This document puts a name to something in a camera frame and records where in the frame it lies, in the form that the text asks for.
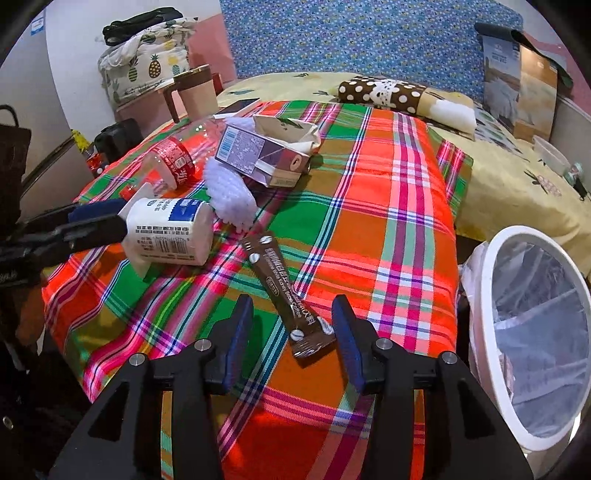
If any brown coffee sachet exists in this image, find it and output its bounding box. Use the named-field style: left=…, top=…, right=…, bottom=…
left=240, top=231, right=335, bottom=361

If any white blue yogurt cup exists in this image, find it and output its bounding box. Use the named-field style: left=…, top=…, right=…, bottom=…
left=118, top=184, right=214, bottom=278

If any white round trash bin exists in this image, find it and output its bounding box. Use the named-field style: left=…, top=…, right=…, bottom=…
left=459, top=225, right=590, bottom=477

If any silver refrigerator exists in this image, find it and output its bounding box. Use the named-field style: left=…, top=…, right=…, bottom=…
left=1, top=12, right=92, bottom=218

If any black bag on floor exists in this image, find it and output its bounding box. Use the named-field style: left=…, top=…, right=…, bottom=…
left=94, top=118, right=143, bottom=163

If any plaid colourful blanket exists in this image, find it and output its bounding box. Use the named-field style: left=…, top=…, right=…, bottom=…
left=42, top=101, right=472, bottom=479

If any clear red-label plastic bottle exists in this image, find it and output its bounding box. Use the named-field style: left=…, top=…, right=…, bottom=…
left=119, top=117, right=225, bottom=200

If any pink storage box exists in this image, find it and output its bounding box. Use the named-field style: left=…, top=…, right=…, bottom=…
left=114, top=78, right=173, bottom=137

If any beige brown lidded mug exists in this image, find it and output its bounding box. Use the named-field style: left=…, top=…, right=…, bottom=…
left=162, top=64, right=218, bottom=123

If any pineapple print folded quilt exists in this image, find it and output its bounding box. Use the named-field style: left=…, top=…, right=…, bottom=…
left=97, top=17, right=197, bottom=110

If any black clothing bundle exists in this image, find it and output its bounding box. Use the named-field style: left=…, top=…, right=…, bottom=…
left=102, top=7, right=182, bottom=46

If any white smartphone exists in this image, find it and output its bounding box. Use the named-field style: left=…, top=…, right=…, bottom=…
left=213, top=98, right=260, bottom=119

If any purple milk carton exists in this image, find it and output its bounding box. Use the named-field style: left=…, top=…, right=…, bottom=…
left=215, top=115, right=322, bottom=188

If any yellow pineapple bed sheet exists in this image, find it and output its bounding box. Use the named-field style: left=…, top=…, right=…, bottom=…
left=217, top=72, right=590, bottom=278

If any brown polka dot pillow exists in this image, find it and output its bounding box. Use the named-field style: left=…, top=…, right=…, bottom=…
left=337, top=76, right=477, bottom=137

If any white bowl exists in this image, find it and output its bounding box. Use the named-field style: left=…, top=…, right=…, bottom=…
left=533, top=135, right=571, bottom=176

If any small green bottle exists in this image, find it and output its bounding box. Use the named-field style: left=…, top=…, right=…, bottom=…
left=563, top=162, right=584, bottom=186

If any white bed side panel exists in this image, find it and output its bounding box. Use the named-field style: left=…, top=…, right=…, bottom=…
left=550, top=96, right=591, bottom=173

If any blue patterned headboard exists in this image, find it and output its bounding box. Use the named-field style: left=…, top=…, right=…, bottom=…
left=221, top=1, right=523, bottom=100

